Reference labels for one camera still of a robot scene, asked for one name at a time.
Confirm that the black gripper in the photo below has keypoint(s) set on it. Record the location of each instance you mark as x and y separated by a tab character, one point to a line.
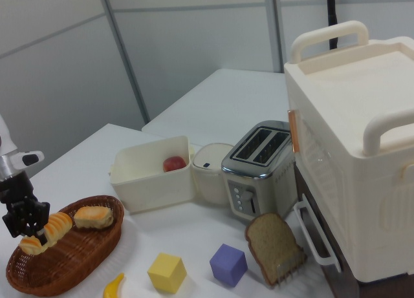
19	210

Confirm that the orange striped bread roll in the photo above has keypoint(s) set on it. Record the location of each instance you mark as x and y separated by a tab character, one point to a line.
56	225

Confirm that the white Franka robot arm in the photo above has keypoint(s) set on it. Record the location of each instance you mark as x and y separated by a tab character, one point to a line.
6	139

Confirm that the brown wicker basket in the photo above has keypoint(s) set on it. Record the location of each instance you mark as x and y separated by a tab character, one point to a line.
74	256

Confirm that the brown bread slice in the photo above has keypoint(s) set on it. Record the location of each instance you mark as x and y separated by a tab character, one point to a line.
268	243

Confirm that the golden square bun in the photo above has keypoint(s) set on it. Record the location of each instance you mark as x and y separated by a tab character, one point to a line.
93	217

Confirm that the yellow banana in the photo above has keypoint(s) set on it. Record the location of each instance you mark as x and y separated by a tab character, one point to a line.
113	286

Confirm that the cream square plastic container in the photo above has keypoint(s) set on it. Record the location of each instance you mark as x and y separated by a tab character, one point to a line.
152	188

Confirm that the yellow foam cube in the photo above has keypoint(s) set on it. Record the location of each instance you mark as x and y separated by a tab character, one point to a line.
166	273

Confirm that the red apple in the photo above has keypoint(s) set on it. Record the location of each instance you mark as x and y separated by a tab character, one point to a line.
174	164

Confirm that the small white lidded container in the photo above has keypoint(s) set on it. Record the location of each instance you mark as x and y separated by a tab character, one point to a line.
210	178

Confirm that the purple foam cube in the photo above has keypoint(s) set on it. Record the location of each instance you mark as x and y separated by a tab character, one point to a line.
228	265

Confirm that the chrome two-slot toaster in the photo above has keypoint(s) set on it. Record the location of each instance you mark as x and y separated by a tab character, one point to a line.
258	188

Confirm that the dark brown appliance base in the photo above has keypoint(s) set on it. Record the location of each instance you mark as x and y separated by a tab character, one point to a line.
336	278

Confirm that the cream plastic appliance housing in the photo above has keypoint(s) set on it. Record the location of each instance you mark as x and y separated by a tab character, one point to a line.
355	149

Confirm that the black vertical pole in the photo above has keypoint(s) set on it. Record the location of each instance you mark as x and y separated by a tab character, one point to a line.
332	17

